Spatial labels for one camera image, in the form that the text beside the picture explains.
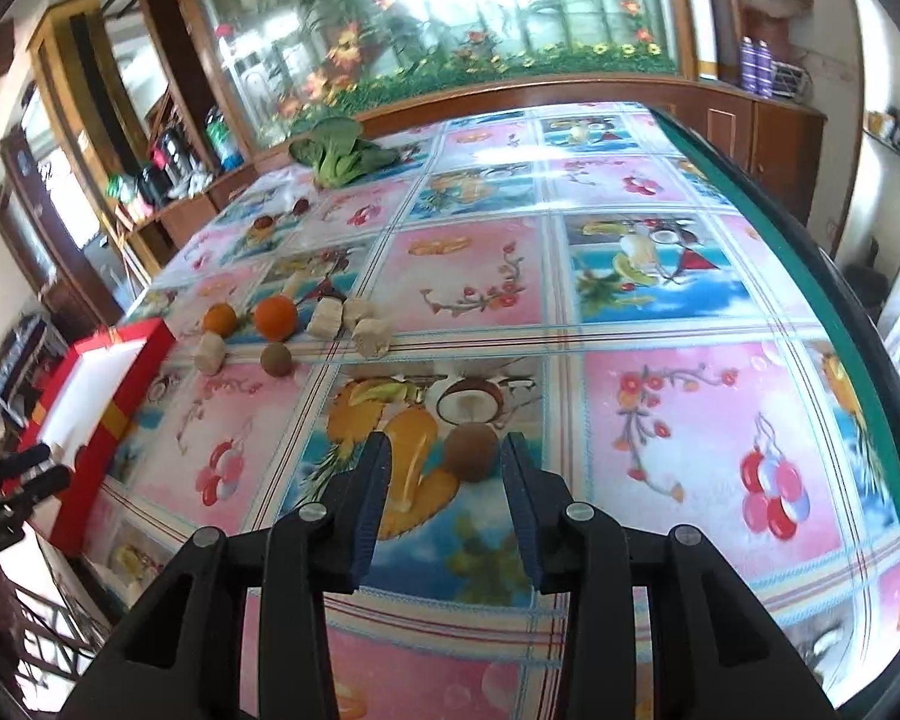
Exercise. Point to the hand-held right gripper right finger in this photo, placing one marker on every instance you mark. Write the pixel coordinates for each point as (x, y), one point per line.
(523, 521)

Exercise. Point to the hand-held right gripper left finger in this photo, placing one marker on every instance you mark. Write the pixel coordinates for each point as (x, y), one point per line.
(367, 514)

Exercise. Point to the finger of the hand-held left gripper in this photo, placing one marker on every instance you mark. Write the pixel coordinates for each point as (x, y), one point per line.
(37, 481)
(19, 459)

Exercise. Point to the brown kiwi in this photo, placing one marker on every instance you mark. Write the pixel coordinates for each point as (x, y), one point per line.
(276, 358)
(471, 451)

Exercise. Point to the red gift box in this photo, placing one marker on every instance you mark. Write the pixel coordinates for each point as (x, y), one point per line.
(94, 405)

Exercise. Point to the large orange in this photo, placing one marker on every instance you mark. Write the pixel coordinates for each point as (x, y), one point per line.
(275, 317)

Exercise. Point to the beige yam chunk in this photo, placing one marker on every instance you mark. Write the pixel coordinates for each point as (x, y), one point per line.
(373, 337)
(324, 321)
(210, 352)
(357, 309)

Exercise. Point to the small orange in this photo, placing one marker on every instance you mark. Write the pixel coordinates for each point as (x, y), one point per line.
(220, 319)

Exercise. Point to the fruit-print tablecloth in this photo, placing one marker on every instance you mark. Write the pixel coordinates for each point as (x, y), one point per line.
(645, 300)

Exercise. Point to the green packet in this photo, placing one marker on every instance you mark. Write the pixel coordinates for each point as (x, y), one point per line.
(120, 187)

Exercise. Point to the wooden side counter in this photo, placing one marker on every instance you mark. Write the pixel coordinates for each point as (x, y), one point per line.
(187, 217)

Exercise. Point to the red date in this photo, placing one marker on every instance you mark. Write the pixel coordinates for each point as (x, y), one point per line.
(300, 206)
(262, 223)

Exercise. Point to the black kettle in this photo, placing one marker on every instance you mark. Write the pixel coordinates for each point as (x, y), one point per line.
(171, 154)

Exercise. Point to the green bok choy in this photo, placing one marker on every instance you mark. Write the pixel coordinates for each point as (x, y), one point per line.
(341, 150)

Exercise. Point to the green plastic bottle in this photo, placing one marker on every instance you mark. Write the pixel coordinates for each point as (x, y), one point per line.
(223, 136)

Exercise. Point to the wooden sideboard with doors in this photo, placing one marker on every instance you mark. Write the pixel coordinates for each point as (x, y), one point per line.
(765, 142)

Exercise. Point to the purple bottle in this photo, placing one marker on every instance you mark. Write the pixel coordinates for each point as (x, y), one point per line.
(748, 64)
(763, 67)

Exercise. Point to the flower garden wall mural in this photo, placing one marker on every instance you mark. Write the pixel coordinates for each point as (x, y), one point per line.
(435, 15)

